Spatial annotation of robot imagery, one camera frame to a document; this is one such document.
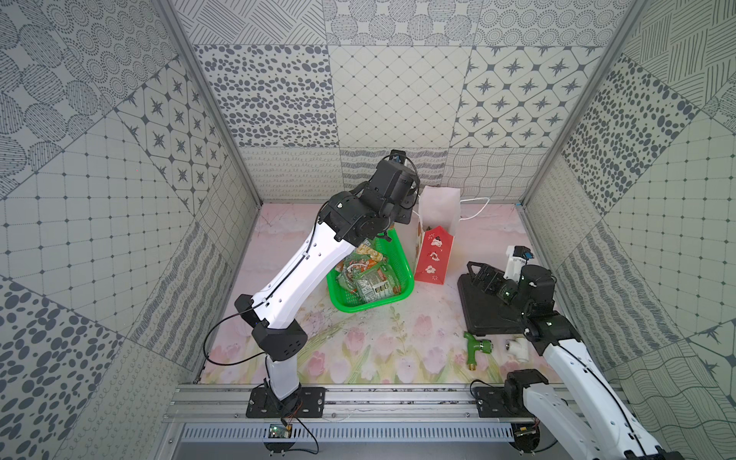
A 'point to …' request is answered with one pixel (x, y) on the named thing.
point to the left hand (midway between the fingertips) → (400, 190)
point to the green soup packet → (375, 285)
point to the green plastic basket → (393, 252)
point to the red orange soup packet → (363, 262)
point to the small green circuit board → (280, 430)
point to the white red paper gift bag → (439, 224)
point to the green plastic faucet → (475, 345)
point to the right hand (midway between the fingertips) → (478, 271)
